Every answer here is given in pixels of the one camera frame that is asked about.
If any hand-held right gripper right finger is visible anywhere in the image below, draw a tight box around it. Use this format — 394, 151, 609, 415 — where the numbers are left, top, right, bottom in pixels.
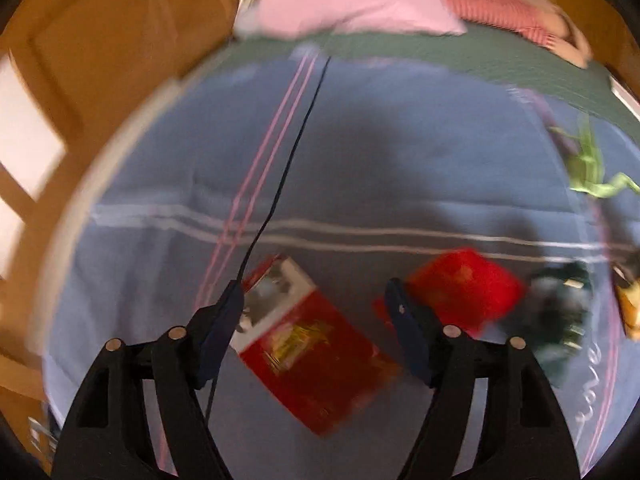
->
383, 277, 584, 480

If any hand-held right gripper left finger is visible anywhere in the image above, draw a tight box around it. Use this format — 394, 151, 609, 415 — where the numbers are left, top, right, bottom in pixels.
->
50, 279, 246, 480

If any red packet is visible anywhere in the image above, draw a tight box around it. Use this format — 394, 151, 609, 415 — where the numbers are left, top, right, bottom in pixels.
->
373, 247, 529, 337

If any red white carton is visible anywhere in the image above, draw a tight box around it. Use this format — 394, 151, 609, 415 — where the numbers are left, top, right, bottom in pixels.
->
234, 253, 402, 437

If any dark green foil wrapper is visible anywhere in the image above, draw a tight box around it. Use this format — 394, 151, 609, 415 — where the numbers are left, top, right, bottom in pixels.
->
527, 259, 594, 387

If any large yellow snack bag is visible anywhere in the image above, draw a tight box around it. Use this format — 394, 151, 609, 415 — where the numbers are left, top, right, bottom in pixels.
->
612, 264, 640, 342

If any light green wrapper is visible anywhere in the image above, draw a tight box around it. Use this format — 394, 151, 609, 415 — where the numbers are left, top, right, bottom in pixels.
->
549, 114, 640, 199

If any blue striped blanket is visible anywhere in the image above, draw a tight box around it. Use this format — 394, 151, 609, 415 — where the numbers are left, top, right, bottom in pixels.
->
40, 42, 640, 480

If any green quilted mattress pad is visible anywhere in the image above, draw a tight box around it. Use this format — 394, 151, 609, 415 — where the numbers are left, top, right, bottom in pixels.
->
234, 22, 640, 127

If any light blue cushion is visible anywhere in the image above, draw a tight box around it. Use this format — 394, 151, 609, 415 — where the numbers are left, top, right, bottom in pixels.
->
233, 9, 262, 39

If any white flat board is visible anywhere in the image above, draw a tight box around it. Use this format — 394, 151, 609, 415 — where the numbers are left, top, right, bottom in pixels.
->
609, 77, 640, 122

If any striped plush toy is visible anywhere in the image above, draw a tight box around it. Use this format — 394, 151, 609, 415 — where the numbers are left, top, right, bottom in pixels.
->
439, 0, 597, 69

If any wooden bed frame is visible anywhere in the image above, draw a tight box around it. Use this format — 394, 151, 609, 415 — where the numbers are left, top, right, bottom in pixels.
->
0, 0, 640, 461

